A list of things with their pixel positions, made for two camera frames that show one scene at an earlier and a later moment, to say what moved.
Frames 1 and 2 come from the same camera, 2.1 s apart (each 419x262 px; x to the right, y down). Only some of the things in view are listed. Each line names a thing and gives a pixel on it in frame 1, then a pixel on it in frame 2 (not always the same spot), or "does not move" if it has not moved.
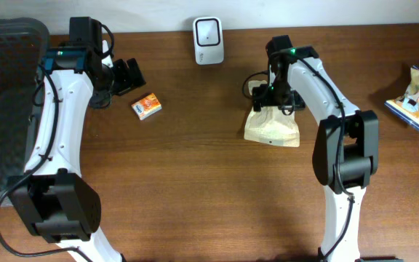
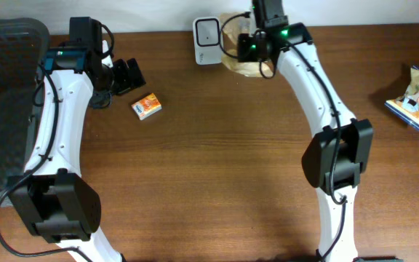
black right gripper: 262,97 → 246,42
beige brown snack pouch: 270,124 → 231,25
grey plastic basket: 9,52 does not move
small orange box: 146,106 does not move
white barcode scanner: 208,40 does not move
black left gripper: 126,81 does not move
